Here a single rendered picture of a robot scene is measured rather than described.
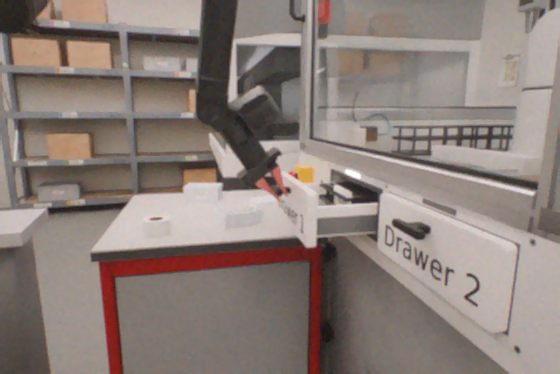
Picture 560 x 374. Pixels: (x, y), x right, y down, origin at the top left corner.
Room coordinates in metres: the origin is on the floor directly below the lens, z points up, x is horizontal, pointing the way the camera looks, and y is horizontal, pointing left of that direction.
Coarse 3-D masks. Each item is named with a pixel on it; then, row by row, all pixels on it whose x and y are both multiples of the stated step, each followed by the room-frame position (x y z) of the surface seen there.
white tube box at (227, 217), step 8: (216, 208) 1.06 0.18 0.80; (224, 208) 1.07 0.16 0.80; (232, 208) 1.06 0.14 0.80; (248, 208) 1.07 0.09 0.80; (256, 208) 1.06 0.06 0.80; (216, 216) 1.03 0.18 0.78; (224, 216) 0.98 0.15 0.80; (232, 216) 0.99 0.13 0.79; (240, 216) 1.01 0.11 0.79; (248, 216) 1.02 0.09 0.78; (256, 216) 1.04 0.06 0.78; (224, 224) 0.98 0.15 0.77; (232, 224) 0.99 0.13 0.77; (240, 224) 1.01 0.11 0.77
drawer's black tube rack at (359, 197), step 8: (328, 184) 0.91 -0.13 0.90; (336, 184) 0.91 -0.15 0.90; (344, 184) 0.91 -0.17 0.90; (352, 184) 0.91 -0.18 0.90; (328, 192) 0.91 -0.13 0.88; (352, 192) 0.81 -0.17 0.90; (360, 192) 0.81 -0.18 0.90; (368, 192) 0.81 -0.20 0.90; (376, 192) 0.81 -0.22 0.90; (328, 200) 0.85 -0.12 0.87; (360, 200) 0.75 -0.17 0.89; (368, 200) 0.85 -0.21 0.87; (376, 200) 0.85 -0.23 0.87
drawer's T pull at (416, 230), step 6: (396, 222) 0.55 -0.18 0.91; (402, 222) 0.54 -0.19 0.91; (414, 222) 0.54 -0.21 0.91; (420, 222) 0.54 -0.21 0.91; (402, 228) 0.53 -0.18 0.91; (408, 228) 0.51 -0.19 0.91; (414, 228) 0.51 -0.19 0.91; (420, 228) 0.52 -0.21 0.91; (426, 228) 0.52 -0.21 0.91; (408, 234) 0.51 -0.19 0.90; (414, 234) 0.50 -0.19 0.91; (420, 234) 0.49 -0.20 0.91; (420, 240) 0.49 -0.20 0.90
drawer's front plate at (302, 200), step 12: (288, 180) 0.83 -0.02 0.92; (300, 192) 0.73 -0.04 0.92; (312, 192) 0.68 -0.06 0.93; (276, 204) 0.95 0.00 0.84; (288, 204) 0.82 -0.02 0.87; (300, 204) 0.72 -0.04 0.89; (312, 204) 0.67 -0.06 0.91; (312, 216) 0.67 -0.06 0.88; (300, 228) 0.72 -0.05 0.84; (312, 228) 0.67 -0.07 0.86; (312, 240) 0.67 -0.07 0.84
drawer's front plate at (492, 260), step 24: (384, 216) 0.65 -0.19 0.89; (408, 216) 0.58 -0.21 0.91; (432, 216) 0.52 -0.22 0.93; (384, 240) 0.65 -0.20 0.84; (408, 240) 0.57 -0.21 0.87; (432, 240) 0.51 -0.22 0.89; (456, 240) 0.47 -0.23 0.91; (480, 240) 0.43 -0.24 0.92; (504, 240) 0.41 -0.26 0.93; (408, 264) 0.57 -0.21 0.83; (456, 264) 0.46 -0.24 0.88; (480, 264) 0.42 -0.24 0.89; (504, 264) 0.39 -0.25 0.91; (432, 288) 0.51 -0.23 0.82; (456, 288) 0.46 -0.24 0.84; (480, 288) 0.42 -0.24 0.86; (504, 288) 0.39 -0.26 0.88; (480, 312) 0.41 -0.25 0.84; (504, 312) 0.39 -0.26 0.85
